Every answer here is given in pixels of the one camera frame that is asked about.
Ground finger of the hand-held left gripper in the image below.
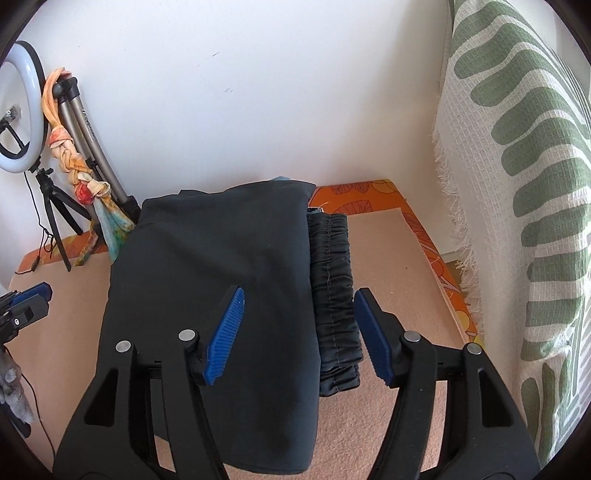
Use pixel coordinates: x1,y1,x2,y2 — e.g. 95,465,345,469
10,282,52,308
0,300,51,344

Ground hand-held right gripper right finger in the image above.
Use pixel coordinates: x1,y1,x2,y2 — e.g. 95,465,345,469
353,287,542,480

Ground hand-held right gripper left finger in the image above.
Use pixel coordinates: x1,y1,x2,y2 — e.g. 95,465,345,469
53,285,245,480

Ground dark grey pants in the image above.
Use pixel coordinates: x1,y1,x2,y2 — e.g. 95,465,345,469
99,180,363,474

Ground person's left hand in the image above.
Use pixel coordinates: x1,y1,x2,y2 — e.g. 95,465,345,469
0,348,37,425

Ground small black tripod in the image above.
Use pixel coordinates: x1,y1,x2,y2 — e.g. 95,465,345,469
28,168,93,273

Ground orange knotted scarf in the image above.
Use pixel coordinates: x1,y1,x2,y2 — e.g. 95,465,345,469
41,68,136,268

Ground orange patterned bed sheet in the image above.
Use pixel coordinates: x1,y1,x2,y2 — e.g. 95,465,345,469
21,179,485,352

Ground grey folded tripod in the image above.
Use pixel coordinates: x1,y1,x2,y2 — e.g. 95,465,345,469
51,76,141,224

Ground green and white woven throw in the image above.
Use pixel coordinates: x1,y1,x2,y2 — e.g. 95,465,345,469
431,0,591,464

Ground black cable with inline remote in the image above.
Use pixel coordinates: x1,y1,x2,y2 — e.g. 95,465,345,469
23,173,56,274

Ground white ring light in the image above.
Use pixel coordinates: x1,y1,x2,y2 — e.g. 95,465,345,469
0,41,49,175

